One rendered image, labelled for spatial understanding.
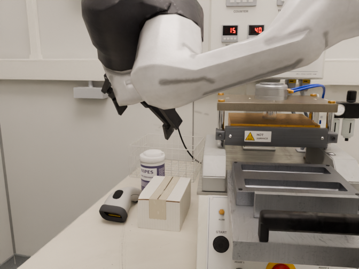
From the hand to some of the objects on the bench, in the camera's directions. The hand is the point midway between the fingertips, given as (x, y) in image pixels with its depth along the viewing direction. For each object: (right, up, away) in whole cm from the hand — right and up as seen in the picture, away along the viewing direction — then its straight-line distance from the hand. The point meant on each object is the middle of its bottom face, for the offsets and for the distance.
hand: (145, 120), depth 80 cm
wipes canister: (-1, -24, +37) cm, 44 cm away
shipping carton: (+4, -28, +20) cm, 34 cm away
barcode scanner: (-9, -27, +23) cm, 36 cm away
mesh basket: (+4, -19, +60) cm, 62 cm away
